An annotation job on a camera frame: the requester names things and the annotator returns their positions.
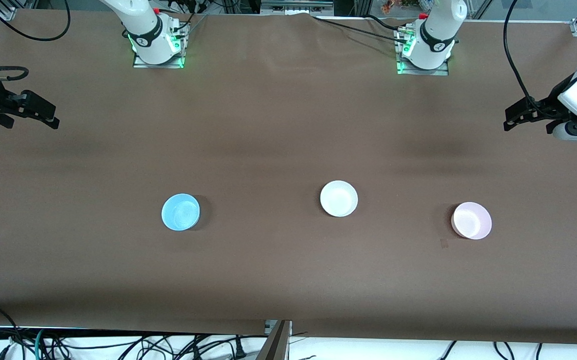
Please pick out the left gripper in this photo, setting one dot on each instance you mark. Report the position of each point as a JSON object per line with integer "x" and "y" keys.
{"x": 547, "y": 107}

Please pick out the pink bowl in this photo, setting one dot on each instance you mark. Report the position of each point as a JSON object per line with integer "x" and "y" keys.
{"x": 471, "y": 221}

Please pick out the blue bowl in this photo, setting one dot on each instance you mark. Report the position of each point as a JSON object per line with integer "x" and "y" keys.
{"x": 181, "y": 212}

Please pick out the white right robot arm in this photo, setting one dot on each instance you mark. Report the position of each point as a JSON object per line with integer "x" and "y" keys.
{"x": 143, "y": 30}

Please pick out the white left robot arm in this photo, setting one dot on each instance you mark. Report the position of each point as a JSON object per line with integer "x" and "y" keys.
{"x": 433, "y": 35}

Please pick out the white bowl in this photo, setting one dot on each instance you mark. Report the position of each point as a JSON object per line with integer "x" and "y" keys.
{"x": 339, "y": 199}

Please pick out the colourful small toys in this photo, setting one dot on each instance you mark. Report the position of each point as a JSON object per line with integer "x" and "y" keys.
{"x": 398, "y": 6}

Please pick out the brown table cover sheet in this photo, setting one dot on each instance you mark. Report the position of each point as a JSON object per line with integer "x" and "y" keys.
{"x": 118, "y": 260}

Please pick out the grey metal device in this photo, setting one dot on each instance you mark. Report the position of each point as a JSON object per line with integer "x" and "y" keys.
{"x": 296, "y": 6}

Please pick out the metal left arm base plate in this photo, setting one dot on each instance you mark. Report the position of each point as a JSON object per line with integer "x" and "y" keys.
{"x": 441, "y": 71}

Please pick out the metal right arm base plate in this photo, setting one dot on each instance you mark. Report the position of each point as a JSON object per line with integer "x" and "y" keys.
{"x": 141, "y": 62}

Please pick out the aluminium profile post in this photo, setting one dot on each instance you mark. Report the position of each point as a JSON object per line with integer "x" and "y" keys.
{"x": 274, "y": 345}

